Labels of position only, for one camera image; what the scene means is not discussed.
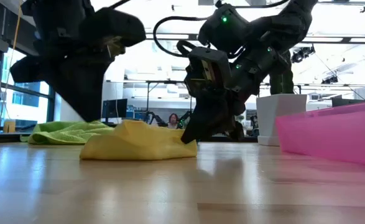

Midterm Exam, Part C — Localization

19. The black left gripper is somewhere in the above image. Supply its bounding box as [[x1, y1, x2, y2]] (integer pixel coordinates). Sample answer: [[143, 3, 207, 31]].
[[9, 0, 115, 123]]

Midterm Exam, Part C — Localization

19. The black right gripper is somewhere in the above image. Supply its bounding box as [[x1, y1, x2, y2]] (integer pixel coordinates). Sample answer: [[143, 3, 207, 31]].
[[180, 46, 246, 145]]

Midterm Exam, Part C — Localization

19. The yellow microfiber towel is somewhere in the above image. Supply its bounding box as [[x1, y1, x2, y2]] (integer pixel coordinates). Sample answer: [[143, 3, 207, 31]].
[[79, 119, 198, 161]]

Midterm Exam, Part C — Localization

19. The bright green microfiber towel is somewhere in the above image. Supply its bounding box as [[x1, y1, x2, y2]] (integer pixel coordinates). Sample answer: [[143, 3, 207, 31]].
[[20, 120, 113, 146]]

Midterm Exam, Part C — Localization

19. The pink plastic basket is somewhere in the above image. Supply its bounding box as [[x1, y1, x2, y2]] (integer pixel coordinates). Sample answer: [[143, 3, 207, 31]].
[[275, 100, 365, 169]]

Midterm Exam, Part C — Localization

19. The person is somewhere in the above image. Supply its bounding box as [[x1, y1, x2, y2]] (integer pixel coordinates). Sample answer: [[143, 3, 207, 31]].
[[166, 113, 180, 130]]

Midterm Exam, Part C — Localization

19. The white hexagonal planter pot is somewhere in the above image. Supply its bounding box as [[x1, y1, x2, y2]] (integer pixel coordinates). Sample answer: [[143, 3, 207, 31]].
[[256, 93, 308, 147]]

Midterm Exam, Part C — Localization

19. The black computer monitor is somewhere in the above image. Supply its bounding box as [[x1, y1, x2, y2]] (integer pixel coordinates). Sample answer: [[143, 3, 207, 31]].
[[331, 95, 365, 108], [101, 98, 129, 119]]

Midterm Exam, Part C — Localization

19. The yellow box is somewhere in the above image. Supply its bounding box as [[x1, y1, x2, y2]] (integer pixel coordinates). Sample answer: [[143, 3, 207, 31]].
[[2, 120, 17, 134]]

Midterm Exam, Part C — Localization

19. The green cactus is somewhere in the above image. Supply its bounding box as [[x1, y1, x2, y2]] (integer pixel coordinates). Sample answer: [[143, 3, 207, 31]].
[[269, 51, 295, 96]]

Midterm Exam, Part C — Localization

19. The black metal station frame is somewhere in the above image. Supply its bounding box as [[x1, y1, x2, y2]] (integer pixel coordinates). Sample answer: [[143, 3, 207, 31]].
[[144, 80, 189, 125]]

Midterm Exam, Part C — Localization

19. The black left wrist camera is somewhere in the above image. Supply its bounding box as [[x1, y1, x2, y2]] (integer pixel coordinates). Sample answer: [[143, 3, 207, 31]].
[[82, 6, 147, 48]]

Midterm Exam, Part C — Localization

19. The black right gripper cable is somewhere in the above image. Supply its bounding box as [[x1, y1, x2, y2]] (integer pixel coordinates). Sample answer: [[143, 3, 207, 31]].
[[152, 15, 211, 58]]

